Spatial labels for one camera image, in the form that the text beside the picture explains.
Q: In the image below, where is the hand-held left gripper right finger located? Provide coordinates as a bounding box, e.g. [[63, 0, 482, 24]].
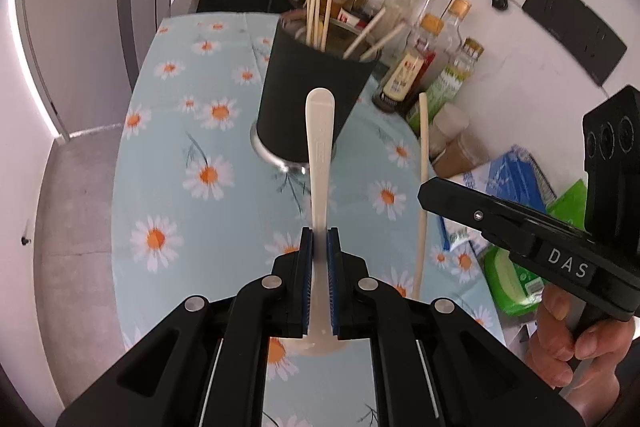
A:
[[326, 227, 586, 427]]

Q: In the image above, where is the clear bottle yellow cap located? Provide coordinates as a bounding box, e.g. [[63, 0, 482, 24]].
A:
[[407, 0, 441, 34]]

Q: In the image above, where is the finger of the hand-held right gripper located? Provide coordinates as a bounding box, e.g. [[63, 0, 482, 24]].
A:
[[418, 178, 592, 254]]

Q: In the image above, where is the black double wall socket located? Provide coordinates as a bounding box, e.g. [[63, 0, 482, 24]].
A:
[[521, 0, 628, 88]]

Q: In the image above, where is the blue and white packet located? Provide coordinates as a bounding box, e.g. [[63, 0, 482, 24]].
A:
[[440, 146, 557, 254]]

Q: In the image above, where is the yellow wooden chopstick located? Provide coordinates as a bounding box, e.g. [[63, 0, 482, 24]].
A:
[[323, 0, 334, 50]]

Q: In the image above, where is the floral light blue tablecloth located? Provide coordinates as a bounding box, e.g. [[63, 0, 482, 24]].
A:
[[112, 12, 506, 427]]

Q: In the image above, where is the pale bottle dark cap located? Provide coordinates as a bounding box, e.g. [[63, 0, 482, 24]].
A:
[[387, 0, 422, 38]]

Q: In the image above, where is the grey door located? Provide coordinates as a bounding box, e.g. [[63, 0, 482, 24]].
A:
[[15, 0, 182, 144]]

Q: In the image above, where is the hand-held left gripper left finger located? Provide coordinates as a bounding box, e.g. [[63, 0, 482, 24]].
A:
[[56, 227, 315, 427]]

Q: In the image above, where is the clear bottle gold cap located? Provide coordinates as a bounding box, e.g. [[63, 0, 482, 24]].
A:
[[439, 0, 472, 54]]

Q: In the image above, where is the cream label bottle gold cap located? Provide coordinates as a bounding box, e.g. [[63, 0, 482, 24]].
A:
[[372, 14, 445, 110]]

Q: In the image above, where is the brown spice jar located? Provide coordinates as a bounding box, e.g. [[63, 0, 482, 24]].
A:
[[432, 127, 494, 178]]

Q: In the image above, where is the white lid spice jar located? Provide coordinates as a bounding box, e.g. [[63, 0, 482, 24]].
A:
[[427, 103, 471, 158]]

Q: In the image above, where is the person's right hand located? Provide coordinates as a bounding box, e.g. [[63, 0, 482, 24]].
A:
[[525, 284, 637, 391]]

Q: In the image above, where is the green label bottle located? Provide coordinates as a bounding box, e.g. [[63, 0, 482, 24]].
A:
[[406, 38, 485, 134]]

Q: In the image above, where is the green packet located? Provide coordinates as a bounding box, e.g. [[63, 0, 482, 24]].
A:
[[482, 179, 592, 318]]

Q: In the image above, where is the white plastic spoon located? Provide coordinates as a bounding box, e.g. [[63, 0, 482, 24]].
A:
[[291, 88, 347, 356]]

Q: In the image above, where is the black utensil holder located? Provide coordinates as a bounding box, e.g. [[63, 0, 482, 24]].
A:
[[250, 9, 384, 174]]

